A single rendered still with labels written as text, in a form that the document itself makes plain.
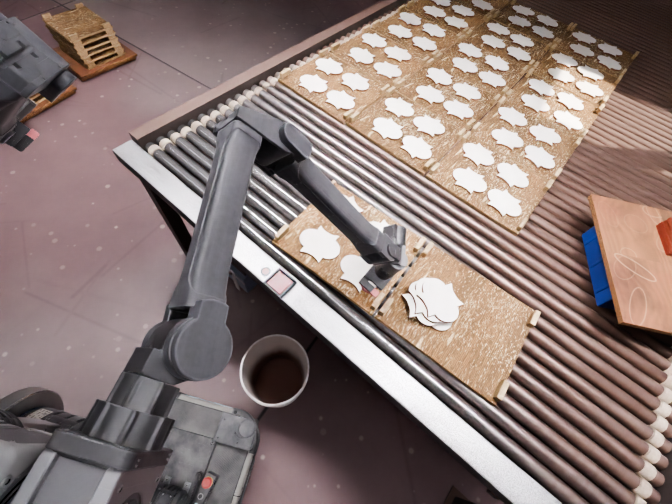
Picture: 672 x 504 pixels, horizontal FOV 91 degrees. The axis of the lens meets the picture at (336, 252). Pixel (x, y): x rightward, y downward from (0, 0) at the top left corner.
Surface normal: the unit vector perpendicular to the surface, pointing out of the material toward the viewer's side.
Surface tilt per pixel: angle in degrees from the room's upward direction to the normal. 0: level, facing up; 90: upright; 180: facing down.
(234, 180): 43
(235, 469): 0
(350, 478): 0
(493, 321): 0
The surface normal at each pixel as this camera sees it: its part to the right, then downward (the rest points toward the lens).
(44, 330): 0.10, -0.50
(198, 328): 0.76, -0.16
